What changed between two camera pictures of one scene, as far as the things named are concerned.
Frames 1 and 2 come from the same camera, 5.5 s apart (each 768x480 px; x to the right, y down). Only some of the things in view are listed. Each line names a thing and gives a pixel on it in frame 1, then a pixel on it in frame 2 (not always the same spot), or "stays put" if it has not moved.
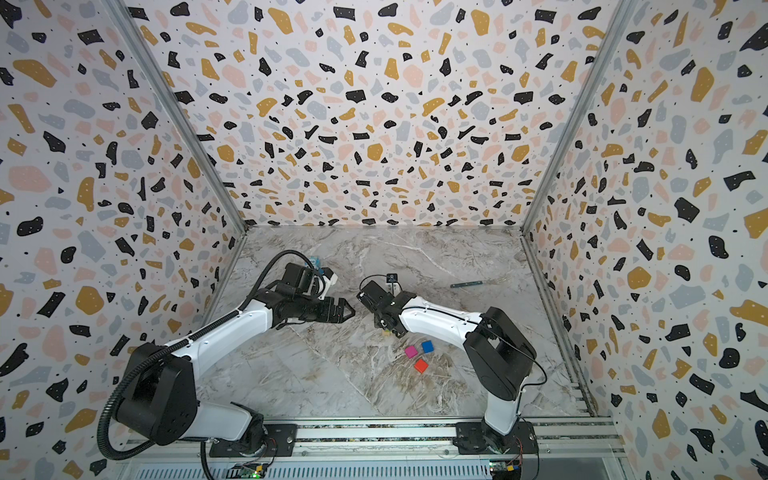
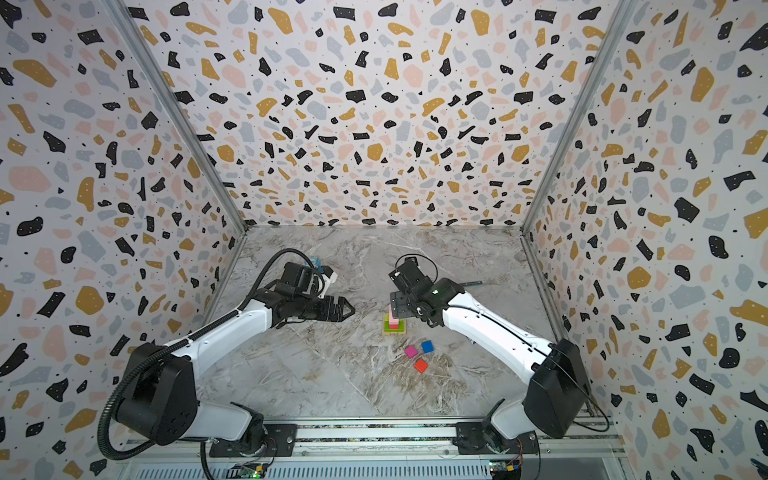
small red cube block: (421, 366) stays put
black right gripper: (374, 300) to (398, 303)
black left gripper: (325, 315) stays put
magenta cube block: (411, 351) stays put
